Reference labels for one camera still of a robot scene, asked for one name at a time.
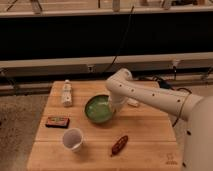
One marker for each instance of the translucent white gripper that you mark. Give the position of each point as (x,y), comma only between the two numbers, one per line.
(116,107)

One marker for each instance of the red black small box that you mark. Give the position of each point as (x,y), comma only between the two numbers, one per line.
(57,122)

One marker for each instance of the green ceramic bowl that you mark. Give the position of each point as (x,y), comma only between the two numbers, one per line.
(97,109)

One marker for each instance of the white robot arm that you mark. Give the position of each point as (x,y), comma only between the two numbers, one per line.
(196,110)

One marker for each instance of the white plastic bottle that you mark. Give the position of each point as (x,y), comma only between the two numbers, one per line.
(66,97)

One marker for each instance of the brown sausage toy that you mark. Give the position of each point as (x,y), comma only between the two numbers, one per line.
(119,145)

